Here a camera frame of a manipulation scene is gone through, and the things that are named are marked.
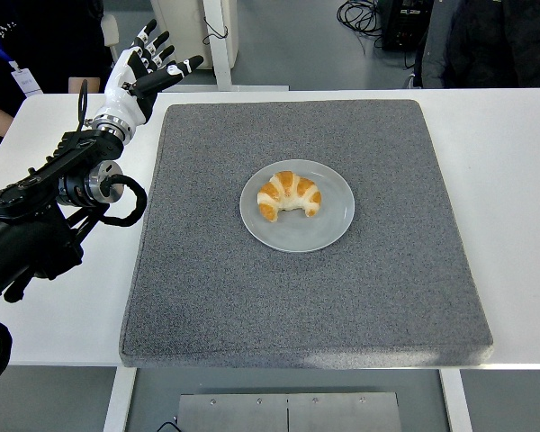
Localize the person in dark jacket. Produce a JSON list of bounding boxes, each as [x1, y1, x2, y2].
[[412, 0, 540, 89]]

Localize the round grey plate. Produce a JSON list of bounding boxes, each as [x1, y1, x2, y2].
[[238, 158, 356, 253]]

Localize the grey speckled mat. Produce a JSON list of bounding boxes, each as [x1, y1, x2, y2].
[[118, 98, 495, 370]]

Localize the white chair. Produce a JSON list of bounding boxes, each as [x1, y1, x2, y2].
[[101, 13, 121, 65]]

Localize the white badge on blue lanyard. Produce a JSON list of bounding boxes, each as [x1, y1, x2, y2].
[[0, 6, 44, 98]]

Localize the golden croissant bread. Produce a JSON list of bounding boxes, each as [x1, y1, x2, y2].
[[256, 170, 323, 222]]

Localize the white table leg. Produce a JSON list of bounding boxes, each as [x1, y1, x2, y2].
[[102, 366, 139, 432], [438, 368, 473, 432]]

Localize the black floor cables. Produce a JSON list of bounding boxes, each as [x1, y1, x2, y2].
[[336, 0, 384, 49]]

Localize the black equipment box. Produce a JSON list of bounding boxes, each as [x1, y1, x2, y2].
[[376, 0, 433, 51]]

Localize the grey metal plate with screws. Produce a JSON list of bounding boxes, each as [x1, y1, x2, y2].
[[175, 391, 402, 432]]

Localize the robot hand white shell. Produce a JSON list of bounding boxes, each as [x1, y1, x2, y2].
[[99, 18, 205, 127]]

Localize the person with lanyard badge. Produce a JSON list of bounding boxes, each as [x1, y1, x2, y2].
[[0, 0, 113, 175]]

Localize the white cabinet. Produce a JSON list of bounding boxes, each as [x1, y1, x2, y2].
[[149, 0, 239, 71]]

